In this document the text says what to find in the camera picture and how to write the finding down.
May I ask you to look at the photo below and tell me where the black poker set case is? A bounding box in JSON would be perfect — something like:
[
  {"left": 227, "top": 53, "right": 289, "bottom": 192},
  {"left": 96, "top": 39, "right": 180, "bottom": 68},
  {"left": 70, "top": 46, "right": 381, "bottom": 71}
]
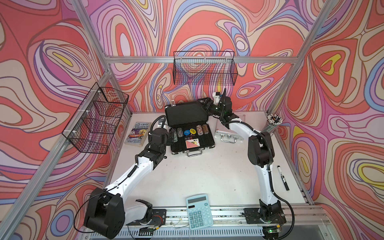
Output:
[{"left": 165, "top": 101, "right": 216, "bottom": 157}]

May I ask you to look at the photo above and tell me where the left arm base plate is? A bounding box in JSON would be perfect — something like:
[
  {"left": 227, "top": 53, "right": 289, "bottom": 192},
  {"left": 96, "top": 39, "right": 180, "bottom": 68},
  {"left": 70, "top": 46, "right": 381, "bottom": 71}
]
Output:
[{"left": 128, "top": 209, "right": 167, "bottom": 227}]

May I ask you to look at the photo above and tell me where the treehouse paperback book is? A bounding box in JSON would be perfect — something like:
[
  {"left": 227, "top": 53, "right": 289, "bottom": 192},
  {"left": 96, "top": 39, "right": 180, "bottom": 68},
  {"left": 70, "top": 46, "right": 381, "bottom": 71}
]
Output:
[{"left": 124, "top": 122, "right": 151, "bottom": 147}]

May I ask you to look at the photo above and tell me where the teal calculator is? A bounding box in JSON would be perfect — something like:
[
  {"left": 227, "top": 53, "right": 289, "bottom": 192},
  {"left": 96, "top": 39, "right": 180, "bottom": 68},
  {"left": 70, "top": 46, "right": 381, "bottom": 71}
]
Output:
[{"left": 186, "top": 194, "right": 214, "bottom": 230}]

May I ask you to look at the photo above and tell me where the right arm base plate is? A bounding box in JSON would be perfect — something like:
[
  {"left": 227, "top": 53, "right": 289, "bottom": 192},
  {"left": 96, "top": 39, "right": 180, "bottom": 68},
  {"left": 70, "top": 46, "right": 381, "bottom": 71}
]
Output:
[{"left": 242, "top": 208, "right": 287, "bottom": 225}]

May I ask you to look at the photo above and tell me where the back black wire basket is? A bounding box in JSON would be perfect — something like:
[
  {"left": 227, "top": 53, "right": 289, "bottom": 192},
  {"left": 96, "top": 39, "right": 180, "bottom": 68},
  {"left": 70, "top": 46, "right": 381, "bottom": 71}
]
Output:
[{"left": 173, "top": 50, "right": 238, "bottom": 86}]

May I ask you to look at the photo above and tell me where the black wire basket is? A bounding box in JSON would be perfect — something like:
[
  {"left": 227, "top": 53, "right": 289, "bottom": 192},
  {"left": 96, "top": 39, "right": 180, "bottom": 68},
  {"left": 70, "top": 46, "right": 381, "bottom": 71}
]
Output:
[
  {"left": 62, "top": 83, "right": 129, "bottom": 154},
  {"left": 173, "top": 50, "right": 238, "bottom": 86}
]

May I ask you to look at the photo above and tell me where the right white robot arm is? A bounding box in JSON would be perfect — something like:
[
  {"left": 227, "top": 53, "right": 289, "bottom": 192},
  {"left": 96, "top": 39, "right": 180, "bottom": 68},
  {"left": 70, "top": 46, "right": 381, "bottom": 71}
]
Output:
[{"left": 198, "top": 92, "right": 282, "bottom": 223}]

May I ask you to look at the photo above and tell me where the black marker pen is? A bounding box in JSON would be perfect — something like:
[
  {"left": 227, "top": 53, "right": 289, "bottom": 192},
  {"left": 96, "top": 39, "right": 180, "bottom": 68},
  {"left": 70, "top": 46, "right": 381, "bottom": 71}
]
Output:
[{"left": 277, "top": 166, "right": 290, "bottom": 191}]

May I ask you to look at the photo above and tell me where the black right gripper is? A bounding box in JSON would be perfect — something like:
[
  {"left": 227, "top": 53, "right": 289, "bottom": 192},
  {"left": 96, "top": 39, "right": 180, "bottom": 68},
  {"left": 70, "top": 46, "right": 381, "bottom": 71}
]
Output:
[{"left": 197, "top": 97, "right": 225, "bottom": 117}]

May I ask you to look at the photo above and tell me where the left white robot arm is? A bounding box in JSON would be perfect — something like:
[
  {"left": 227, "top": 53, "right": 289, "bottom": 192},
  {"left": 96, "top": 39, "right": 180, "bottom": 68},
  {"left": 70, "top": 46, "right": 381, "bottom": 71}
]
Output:
[{"left": 84, "top": 125, "right": 174, "bottom": 240}]

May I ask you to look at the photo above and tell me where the silver poker set case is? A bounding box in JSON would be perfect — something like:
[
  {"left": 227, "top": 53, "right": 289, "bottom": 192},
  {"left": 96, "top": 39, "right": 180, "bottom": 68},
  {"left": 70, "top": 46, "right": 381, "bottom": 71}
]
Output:
[{"left": 215, "top": 113, "right": 246, "bottom": 144}]

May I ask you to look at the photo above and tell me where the silver pencil cup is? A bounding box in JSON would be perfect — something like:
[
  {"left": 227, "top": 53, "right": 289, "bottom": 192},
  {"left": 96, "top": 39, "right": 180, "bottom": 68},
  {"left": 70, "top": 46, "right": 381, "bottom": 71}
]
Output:
[{"left": 262, "top": 114, "right": 283, "bottom": 134}]

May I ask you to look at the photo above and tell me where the left black wire basket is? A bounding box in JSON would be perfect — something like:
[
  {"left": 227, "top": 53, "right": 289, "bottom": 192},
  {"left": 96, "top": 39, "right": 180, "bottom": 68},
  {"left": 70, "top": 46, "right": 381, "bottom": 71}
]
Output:
[{"left": 62, "top": 83, "right": 129, "bottom": 154}]

